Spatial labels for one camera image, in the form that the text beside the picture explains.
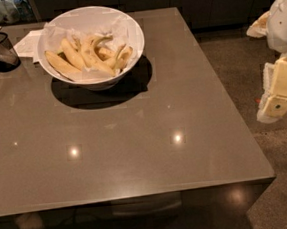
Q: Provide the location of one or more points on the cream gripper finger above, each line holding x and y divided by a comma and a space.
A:
258, 28
273, 105

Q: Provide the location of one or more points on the curved yellow banana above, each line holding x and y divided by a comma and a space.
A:
89, 55

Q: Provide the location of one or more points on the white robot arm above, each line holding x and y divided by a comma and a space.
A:
273, 25

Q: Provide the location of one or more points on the right brownish banana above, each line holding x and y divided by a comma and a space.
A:
119, 59

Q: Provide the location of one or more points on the white paper bowl liner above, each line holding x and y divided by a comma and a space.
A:
86, 32

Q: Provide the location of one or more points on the small banana behind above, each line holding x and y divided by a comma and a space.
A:
104, 53

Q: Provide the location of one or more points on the white bowl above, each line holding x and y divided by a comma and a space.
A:
90, 47

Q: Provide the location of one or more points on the left yellow banana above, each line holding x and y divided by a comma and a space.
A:
59, 64

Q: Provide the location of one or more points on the white paper sheets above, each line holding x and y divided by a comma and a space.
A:
27, 47

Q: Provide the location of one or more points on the plastic bottles in background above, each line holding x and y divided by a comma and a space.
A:
15, 11

